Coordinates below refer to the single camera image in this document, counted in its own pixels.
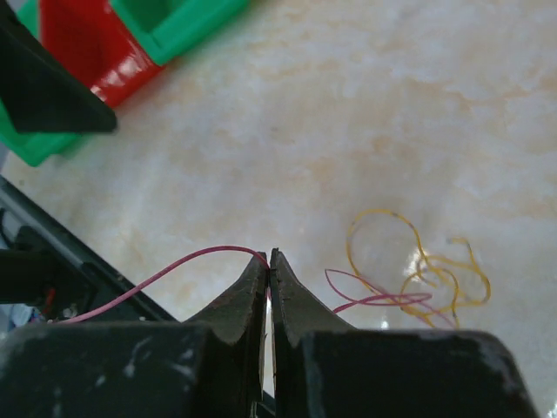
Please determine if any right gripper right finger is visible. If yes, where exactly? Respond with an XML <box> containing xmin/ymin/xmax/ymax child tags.
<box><xmin>269</xmin><ymin>247</ymin><xmax>356</xmax><ymax>347</ymax></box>

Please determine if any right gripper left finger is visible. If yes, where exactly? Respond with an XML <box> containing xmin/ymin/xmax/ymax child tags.
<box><xmin>182</xmin><ymin>251</ymin><xmax>269</xmax><ymax>345</ymax></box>

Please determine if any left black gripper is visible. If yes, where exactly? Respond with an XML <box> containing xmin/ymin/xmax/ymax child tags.
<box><xmin>1</xmin><ymin>1</ymin><xmax>117</xmax><ymax>133</ymax></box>

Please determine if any pink wire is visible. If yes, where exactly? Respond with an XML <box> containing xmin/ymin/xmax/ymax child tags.
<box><xmin>51</xmin><ymin>245</ymin><xmax>434</xmax><ymax>326</ymax></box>

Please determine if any lower green plastic bin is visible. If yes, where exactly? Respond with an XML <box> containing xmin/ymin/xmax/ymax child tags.
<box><xmin>1</xmin><ymin>0</ymin><xmax>83</xmax><ymax>167</ymax></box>

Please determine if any green plastic bin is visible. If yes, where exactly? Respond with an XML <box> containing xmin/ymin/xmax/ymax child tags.
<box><xmin>110</xmin><ymin>0</ymin><xmax>248</xmax><ymax>65</ymax></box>
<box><xmin>1</xmin><ymin>0</ymin><xmax>83</xmax><ymax>167</ymax></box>

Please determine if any red plastic bin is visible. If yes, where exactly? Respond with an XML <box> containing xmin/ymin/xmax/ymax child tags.
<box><xmin>38</xmin><ymin>0</ymin><xmax>163</xmax><ymax>108</ymax></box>

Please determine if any upper green plastic bin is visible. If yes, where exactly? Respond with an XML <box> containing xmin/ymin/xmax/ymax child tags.
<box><xmin>110</xmin><ymin>0</ymin><xmax>248</xmax><ymax>65</ymax></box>

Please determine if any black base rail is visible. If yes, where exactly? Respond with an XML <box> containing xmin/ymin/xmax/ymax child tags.
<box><xmin>1</xmin><ymin>179</ymin><xmax>177</xmax><ymax>327</ymax></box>

